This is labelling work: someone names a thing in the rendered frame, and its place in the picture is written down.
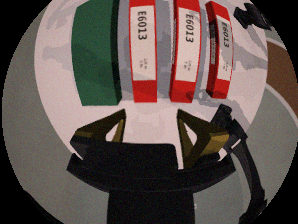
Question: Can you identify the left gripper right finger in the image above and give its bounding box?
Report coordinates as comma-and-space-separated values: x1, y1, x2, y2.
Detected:
176, 109, 229, 169

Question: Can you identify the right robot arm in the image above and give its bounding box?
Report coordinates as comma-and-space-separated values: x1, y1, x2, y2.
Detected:
233, 3, 273, 31

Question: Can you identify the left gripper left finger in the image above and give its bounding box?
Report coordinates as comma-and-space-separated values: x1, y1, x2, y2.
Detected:
74, 109, 126, 142

